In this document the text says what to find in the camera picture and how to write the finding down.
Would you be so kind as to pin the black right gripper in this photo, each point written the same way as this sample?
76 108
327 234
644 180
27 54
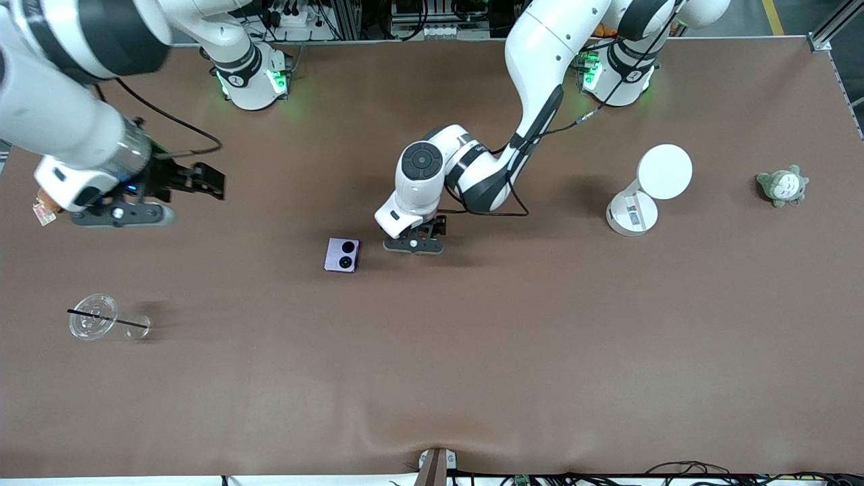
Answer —
164 178

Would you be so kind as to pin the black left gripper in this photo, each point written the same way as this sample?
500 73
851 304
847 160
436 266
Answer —
439 225

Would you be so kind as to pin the lavender flip phone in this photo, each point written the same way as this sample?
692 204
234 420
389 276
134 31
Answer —
342 255

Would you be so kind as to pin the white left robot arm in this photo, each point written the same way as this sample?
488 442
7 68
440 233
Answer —
540 47

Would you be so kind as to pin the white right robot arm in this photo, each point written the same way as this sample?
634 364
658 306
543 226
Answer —
54 115

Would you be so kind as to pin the brown table mat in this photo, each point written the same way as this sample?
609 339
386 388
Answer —
432 371

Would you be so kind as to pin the brown plush toy with tag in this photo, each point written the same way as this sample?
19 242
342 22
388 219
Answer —
44 214

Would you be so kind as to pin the black drinking straw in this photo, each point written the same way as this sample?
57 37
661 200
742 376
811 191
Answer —
108 319

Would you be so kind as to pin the clear plastic cup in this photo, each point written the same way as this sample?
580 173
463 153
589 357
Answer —
93 317

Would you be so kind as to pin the white power strip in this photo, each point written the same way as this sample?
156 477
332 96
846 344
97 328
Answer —
297 18

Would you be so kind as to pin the white socket bar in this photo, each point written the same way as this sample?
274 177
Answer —
442 32

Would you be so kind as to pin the white cylinder device with disc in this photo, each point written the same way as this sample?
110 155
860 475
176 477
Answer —
632 214

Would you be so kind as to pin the orange toys pile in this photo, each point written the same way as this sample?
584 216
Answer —
606 31

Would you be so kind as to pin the grey totoro plush toy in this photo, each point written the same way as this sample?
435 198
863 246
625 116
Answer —
783 187

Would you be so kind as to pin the metal bracket with brown post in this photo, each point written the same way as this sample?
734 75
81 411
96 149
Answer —
435 467

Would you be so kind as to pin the aluminium corner frame post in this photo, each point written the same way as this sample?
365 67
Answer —
833 23

